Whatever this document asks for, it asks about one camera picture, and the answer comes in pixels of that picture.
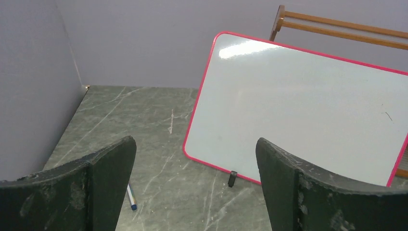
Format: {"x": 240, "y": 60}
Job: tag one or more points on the black whiteboard foot clip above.
{"x": 232, "y": 178}

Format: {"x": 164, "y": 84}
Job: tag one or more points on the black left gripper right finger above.
{"x": 301, "y": 196}

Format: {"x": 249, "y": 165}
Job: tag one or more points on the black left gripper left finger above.
{"x": 85, "y": 194}

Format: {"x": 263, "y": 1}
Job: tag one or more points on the orange wooden shelf rack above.
{"x": 336, "y": 28}

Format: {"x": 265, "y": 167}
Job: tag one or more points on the white blue whiteboard marker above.
{"x": 131, "y": 198}

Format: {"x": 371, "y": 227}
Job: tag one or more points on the pink framed whiteboard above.
{"x": 345, "y": 116}

